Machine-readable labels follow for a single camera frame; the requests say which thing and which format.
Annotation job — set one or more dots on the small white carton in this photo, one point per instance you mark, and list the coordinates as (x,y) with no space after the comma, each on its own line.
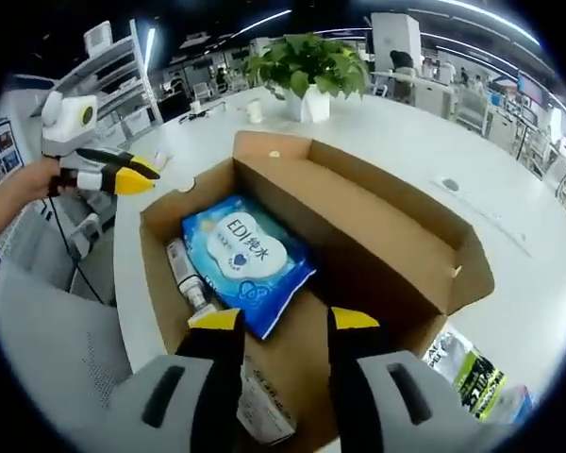
(264,406)

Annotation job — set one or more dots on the green potted plant white pot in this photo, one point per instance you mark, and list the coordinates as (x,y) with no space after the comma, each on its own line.
(306,66)

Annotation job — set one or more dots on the person's left hand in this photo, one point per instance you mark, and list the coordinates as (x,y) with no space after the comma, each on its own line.
(40,179)

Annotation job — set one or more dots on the white pillar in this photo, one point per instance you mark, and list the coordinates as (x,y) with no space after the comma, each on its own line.
(396,38)

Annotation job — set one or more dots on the blue wet wipes soft pack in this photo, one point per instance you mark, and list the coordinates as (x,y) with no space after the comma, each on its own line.
(250,264)

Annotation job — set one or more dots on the white cup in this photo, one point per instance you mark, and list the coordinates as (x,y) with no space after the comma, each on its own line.
(254,112)
(196,107)

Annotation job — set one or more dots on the round table grommet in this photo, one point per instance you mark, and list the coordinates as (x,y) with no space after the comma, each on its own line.
(449,184)

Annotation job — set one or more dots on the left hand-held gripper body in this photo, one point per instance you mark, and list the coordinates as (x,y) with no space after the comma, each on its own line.
(68,127)

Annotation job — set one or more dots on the grey mesh office chair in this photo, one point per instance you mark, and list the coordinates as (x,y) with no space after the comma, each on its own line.
(52,340)

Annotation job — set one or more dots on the blue wall poster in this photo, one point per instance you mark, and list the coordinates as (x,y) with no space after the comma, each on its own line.
(0,156)

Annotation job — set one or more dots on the white shelf rack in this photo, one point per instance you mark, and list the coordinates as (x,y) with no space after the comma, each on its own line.
(118,80)

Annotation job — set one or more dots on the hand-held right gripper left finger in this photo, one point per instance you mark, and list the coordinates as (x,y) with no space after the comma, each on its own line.
(170,406)

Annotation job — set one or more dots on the brown cardboard shoe box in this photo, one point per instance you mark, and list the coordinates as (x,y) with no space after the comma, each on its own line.
(382,226)

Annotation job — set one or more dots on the white spray bottle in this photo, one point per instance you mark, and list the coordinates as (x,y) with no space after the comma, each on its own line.
(186,273)

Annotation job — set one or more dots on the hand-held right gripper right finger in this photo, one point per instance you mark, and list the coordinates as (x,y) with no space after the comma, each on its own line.
(382,406)

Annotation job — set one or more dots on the silver green soft pouch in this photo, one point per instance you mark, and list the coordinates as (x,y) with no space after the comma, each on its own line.
(471,373)

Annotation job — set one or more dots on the curved ceiling light strip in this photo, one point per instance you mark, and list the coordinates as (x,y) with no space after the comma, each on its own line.
(490,14)

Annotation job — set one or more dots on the small clear object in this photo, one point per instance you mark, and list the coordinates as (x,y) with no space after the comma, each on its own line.
(162,161)

